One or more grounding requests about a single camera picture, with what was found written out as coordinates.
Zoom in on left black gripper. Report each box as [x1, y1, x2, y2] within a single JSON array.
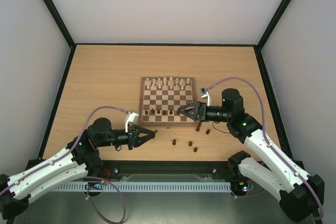
[[98, 124, 156, 150]]

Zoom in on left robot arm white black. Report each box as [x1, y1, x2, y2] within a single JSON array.
[[1, 118, 155, 220]]

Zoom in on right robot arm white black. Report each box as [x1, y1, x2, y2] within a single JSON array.
[[177, 88, 324, 223]]

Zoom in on tall dark piece by board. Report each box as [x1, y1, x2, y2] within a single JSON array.
[[195, 122, 202, 132]]

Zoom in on wooden chess board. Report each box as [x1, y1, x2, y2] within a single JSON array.
[[139, 86, 196, 127]]

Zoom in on white chess piece row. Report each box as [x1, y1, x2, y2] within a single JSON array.
[[141, 77, 195, 91]]

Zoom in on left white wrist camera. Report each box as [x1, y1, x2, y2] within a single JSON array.
[[124, 110, 139, 133]]

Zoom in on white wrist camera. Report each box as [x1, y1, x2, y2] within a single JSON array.
[[124, 110, 139, 133], [200, 88, 212, 106]]

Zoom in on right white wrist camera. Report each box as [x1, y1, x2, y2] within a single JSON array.
[[200, 88, 212, 106]]

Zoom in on black aluminium frame rail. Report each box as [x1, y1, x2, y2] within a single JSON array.
[[89, 158, 244, 181]]

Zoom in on grey slotted cable duct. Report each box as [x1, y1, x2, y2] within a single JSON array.
[[53, 182, 231, 193]]

